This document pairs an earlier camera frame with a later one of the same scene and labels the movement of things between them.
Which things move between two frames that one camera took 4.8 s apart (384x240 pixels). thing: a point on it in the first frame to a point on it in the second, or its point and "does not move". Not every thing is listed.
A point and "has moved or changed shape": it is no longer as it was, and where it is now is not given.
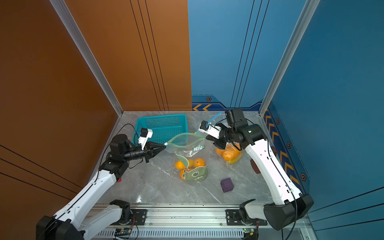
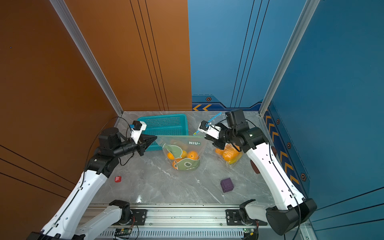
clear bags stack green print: x=191 y=156 has moved or changed shape
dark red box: x=255 y=166 does not move
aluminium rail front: x=181 y=215 does not move
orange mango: x=179 y=165 to x=170 y=156
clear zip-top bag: x=230 y=155 does not move
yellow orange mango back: x=191 y=163 to x=184 y=154
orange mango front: x=199 y=162 to x=193 y=155
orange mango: x=219 y=151 does not move
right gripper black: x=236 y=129 does not move
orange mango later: x=231 y=152 does not move
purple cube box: x=226 y=185 does not move
